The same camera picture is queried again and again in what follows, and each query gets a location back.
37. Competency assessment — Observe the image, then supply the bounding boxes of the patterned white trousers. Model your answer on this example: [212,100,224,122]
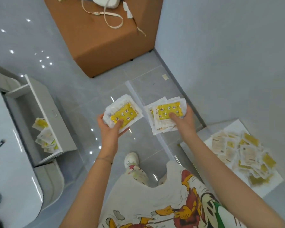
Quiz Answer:
[125,164,167,187]

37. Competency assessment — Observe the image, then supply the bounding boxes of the fanned stack of yellow packets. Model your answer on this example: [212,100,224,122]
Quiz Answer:
[144,96,188,136]

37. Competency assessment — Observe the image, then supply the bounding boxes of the person's left hand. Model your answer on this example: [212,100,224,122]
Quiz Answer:
[97,114,130,153]

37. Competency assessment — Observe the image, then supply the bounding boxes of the white cartoon print shirt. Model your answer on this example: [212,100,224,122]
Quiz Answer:
[97,161,248,228]

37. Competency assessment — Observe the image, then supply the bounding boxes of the thin wrist bracelet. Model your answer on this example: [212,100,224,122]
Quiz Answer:
[95,157,113,165]

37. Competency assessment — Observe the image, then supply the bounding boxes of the thick stack of yellow packets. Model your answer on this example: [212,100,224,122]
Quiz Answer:
[103,94,143,135]

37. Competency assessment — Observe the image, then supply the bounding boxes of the brown leather ottoman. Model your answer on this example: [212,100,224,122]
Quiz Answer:
[42,0,164,78]

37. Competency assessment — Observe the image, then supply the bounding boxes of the white paper strip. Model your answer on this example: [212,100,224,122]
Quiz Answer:
[122,1,133,19]

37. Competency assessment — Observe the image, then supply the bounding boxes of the white bag with strap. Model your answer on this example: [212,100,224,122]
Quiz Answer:
[81,0,124,29]

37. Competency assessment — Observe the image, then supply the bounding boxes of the large heap of yellow packets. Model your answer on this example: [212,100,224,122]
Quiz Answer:
[210,131,277,187]

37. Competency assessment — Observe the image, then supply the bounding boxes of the small pile of yellow packets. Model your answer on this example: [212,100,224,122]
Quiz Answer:
[32,117,60,154]

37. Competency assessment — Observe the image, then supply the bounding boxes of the white glossy desk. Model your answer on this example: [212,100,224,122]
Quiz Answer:
[0,61,65,228]

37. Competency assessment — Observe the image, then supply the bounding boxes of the white flat board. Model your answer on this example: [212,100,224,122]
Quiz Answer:
[180,119,285,199]

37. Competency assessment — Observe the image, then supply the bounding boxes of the person's left forearm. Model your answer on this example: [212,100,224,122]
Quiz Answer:
[59,149,118,228]

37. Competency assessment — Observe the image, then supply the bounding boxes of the white open drawer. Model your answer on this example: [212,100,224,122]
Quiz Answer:
[2,74,78,167]

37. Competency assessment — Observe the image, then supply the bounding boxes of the person's right forearm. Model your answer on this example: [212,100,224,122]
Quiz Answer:
[182,134,285,228]

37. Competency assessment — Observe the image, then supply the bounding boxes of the person's right hand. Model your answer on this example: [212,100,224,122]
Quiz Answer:
[169,104,198,143]

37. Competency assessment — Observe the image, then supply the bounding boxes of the white shoe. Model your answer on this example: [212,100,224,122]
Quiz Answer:
[124,152,139,169]

